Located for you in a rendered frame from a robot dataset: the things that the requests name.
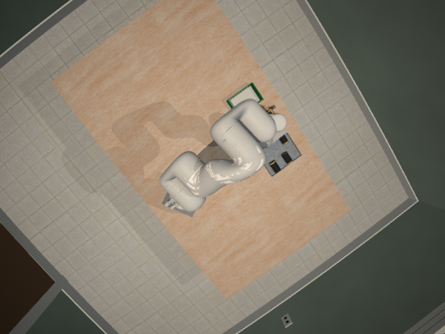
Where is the green open-top box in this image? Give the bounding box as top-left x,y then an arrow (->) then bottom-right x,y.
227,82 -> 263,109

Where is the tan battery holder board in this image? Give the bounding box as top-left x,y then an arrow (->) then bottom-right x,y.
264,105 -> 276,113

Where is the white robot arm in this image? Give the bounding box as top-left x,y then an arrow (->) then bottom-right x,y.
159,99 -> 287,212

